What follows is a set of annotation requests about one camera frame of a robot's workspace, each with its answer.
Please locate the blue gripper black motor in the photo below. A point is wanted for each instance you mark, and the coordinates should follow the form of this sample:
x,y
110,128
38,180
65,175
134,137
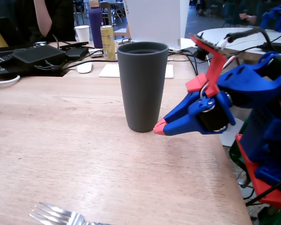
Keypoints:
x,y
194,117

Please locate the bare forearm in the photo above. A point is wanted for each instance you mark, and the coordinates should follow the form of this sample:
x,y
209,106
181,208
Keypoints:
x,y
43,21

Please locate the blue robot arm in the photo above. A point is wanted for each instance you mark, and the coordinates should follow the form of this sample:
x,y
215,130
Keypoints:
x,y
255,82

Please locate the background person hand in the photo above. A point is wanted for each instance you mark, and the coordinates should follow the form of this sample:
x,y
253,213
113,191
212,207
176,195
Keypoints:
x,y
249,18

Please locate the tall gray cup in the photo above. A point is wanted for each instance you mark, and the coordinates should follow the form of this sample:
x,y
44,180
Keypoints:
x,y
142,93

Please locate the green table clamp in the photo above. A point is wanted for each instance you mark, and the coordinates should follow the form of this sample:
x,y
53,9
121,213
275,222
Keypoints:
x,y
236,154
278,216

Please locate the white keyboard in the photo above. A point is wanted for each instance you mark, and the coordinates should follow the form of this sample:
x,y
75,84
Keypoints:
x,y
108,71

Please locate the white round table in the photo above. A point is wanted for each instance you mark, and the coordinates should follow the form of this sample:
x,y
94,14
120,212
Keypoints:
x,y
224,35

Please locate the white upright panel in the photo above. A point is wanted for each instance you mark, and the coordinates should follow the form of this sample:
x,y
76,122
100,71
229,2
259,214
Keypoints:
x,y
154,21

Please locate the yellow drink can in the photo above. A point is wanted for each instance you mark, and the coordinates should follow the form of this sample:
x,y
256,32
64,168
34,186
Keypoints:
x,y
108,42

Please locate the white computer mouse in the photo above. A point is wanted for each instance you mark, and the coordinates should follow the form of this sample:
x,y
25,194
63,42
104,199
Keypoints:
x,y
84,68

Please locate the black adapter on white table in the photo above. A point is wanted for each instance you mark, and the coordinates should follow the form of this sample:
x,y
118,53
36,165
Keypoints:
x,y
277,47

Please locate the black power adapter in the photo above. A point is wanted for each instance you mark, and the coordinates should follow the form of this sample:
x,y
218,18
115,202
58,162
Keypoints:
x,y
76,53

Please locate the purple bottle with wooden cap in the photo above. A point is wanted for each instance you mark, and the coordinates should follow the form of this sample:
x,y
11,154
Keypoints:
x,y
96,25

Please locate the white background chair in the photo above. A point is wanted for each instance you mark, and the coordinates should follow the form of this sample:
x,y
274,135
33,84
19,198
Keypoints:
x,y
107,11

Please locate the black phone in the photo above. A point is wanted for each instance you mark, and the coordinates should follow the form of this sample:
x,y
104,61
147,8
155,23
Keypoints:
x,y
73,45

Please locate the white paper cup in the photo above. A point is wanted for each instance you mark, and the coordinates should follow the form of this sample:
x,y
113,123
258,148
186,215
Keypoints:
x,y
82,32

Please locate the blue background robot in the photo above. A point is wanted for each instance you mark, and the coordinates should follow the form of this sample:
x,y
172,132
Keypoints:
x,y
278,18

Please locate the person in dark shirt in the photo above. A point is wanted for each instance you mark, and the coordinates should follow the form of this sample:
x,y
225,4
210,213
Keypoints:
x,y
61,18

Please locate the black flat box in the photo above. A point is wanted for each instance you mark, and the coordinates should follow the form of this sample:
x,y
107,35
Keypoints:
x,y
37,55

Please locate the black laptop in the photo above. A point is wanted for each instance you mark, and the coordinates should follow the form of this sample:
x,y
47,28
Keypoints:
x,y
0,63

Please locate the white table pedestal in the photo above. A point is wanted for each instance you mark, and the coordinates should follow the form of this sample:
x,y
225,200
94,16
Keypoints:
x,y
231,136

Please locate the red wrist camera mount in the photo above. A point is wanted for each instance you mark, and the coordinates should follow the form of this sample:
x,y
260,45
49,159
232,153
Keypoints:
x,y
216,68

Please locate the red robot base plate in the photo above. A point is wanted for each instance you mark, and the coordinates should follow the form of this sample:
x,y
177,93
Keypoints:
x,y
260,187

